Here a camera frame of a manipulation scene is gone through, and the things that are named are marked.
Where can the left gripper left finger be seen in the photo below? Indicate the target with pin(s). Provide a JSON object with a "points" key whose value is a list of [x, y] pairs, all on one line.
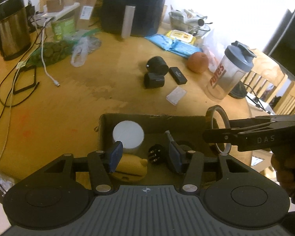
{"points": [[101, 164]]}

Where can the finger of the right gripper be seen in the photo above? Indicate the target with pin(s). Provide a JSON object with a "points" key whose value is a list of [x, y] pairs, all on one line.
{"points": [[238, 124], [223, 136]]}

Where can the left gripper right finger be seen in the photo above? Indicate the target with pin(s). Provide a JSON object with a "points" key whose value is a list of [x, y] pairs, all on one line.
{"points": [[191, 164]]}

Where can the black tape roll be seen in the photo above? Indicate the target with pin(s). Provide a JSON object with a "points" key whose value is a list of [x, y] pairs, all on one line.
{"points": [[216, 118]]}

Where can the yellow bear case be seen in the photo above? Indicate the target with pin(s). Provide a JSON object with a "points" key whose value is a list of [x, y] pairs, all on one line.
{"points": [[131, 168]]}

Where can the black round plug adapter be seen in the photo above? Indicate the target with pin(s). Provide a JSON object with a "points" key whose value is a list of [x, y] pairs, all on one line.
{"points": [[156, 154]]}

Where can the white lidded jar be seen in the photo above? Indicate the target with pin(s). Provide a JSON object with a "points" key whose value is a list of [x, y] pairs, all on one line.
{"points": [[130, 134]]}

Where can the clear plastic case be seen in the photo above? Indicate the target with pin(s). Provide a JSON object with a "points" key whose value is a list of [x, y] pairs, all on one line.
{"points": [[175, 96]]}

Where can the black rectangular case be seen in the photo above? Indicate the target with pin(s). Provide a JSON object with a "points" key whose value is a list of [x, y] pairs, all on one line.
{"points": [[177, 75]]}

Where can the black cube adapter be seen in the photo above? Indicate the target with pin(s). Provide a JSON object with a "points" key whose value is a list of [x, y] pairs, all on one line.
{"points": [[152, 80]]}

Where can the black cylinder case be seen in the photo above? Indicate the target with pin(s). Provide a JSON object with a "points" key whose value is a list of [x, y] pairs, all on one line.
{"points": [[157, 65]]}

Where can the patterned grey pen stick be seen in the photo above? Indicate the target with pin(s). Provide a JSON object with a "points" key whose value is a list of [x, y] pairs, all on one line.
{"points": [[170, 138]]}

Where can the person right hand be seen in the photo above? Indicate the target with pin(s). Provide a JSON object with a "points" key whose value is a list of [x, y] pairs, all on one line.
{"points": [[283, 162]]}

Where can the brown cardboard box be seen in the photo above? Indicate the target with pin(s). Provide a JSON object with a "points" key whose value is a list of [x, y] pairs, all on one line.
{"points": [[185, 130]]}

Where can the wooden chair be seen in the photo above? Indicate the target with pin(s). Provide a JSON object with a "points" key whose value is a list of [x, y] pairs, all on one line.
{"points": [[266, 79]]}

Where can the shaker bottle grey lid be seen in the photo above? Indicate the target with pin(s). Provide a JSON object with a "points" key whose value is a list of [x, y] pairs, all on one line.
{"points": [[236, 62]]}

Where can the orange-brown apple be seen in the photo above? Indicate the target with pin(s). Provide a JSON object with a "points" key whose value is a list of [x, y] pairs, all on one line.
{"points": [[198, 62]]}

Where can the white plastic bag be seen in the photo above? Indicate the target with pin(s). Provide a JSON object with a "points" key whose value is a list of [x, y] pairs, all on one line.
{"points": [[213, 46]]}

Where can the blue wipes pack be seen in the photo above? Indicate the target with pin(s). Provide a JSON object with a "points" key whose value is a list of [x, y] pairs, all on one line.
{"points": [[183, 49], [162, 41]]}

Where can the yellow wipes pack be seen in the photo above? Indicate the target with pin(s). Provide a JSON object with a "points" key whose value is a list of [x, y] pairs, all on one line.
{"points": [[181, 36]]}

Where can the clear plastic bag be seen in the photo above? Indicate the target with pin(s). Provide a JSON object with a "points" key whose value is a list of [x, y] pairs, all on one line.
{"points": [[85, 46]]}

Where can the glass bowl with clutter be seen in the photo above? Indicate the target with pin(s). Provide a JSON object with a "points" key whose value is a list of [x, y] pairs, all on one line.
{"points": [[189, 22]]}

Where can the green mesh produce bag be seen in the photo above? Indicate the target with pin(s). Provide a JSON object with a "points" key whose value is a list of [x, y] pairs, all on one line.
{"points": [[53, 52]]}

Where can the green label can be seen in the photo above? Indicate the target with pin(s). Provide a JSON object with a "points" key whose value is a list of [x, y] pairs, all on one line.
{"points": [[63, 28]]}

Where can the black air fryer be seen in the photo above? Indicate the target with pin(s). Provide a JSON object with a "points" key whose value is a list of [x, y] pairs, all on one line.
{"points": [[126, 18]]}

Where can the white power strip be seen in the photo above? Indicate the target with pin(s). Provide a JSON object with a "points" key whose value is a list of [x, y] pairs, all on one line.
{"points": [[56, 15]]}

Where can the steel electric kettle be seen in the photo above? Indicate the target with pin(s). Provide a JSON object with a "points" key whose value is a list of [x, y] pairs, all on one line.
{"points": [[14, 30]]}

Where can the tall cardboard box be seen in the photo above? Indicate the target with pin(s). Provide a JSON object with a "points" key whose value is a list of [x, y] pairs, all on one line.
{"points": [[85, 12]]}

